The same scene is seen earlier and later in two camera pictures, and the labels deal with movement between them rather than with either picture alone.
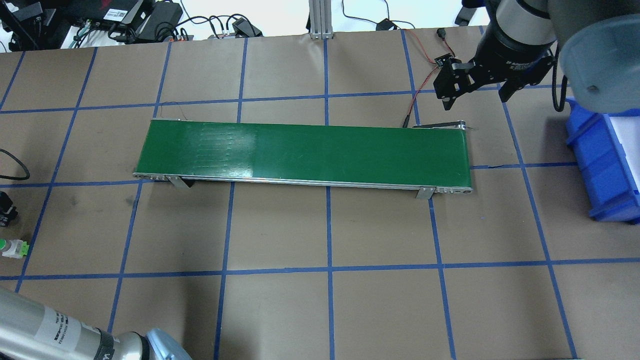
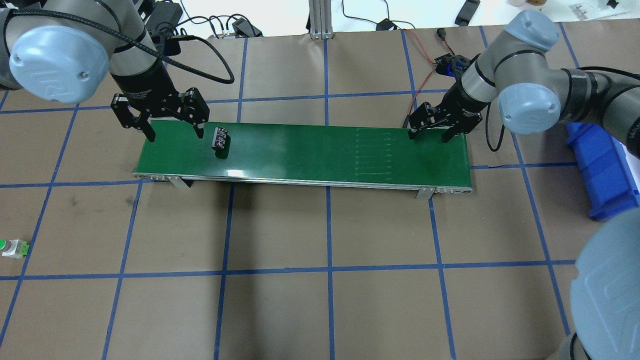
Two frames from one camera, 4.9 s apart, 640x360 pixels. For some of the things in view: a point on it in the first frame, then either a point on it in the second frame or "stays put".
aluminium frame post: [321, 25] stays put
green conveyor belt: [429, 158] stays put
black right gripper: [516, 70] to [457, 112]
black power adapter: [243, 29] stays put
